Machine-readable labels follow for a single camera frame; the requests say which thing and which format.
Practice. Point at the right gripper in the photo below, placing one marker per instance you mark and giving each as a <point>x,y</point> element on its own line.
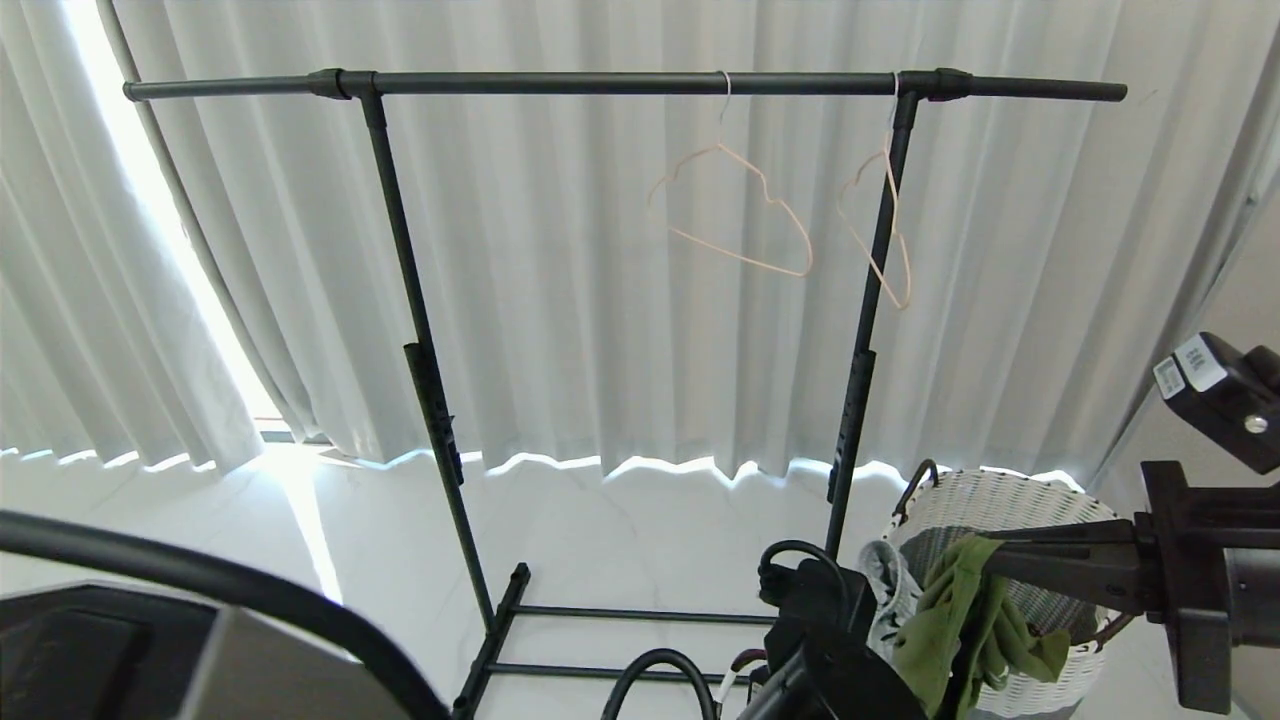
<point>1195,600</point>

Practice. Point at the green shirt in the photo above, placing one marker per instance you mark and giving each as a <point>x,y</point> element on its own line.
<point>950,620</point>

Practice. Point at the pale grey shorts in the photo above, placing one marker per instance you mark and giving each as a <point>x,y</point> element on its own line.
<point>890,590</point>

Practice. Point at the pink clothes hanger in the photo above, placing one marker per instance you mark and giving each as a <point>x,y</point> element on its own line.
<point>740,254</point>
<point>893,180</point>

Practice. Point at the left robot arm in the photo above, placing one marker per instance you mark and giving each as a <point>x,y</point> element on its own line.
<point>850,680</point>

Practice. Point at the white laundry basket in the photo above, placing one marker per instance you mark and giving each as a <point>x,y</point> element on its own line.
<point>1000,500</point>

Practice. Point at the black clothes rack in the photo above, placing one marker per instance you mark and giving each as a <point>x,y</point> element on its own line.
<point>600,83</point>

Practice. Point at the white curtain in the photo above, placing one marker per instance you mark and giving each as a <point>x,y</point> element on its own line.
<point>600,300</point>
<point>60,250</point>

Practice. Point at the window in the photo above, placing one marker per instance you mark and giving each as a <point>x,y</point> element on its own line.
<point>150,150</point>

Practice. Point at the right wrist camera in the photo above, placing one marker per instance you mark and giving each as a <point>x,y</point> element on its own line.
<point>1220,400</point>

